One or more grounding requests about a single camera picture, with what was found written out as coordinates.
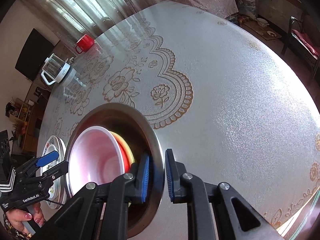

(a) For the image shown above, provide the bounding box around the large dragon pattern plate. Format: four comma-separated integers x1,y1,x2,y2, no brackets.
36,134,68,210

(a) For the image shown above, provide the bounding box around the red plastic bowl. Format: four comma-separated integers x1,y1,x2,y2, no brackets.
68,126,126,195

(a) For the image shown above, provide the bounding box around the yellow plastic bowl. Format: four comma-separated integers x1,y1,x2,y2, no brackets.
110,131,135,172

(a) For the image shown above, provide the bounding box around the stainless steel bowl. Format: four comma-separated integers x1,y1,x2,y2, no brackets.
65,103,165,238

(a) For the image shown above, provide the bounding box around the left hand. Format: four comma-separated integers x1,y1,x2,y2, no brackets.
5,203,45,234

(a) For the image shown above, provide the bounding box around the wooden shelf cabinet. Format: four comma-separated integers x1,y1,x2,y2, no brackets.
5,79,51,156

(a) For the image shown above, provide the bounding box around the white glass electric kettle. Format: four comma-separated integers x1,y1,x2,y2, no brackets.
41,53,76,87

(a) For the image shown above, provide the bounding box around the lace floral tablecloth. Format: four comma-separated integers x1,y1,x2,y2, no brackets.
37,1,319,239

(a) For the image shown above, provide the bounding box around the red mug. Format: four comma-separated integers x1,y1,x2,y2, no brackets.
75,34,94,54

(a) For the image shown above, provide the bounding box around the small white floor pot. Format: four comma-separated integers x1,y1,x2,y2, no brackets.
257,18,269,28

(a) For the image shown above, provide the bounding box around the dark wooden armchair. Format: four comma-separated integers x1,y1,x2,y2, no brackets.
281,12,319,80

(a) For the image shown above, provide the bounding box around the patterned sack on floor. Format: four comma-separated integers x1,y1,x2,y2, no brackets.
237,0,258,20

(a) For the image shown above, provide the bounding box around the black wall television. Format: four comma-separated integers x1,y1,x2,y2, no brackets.
15,29,54,81

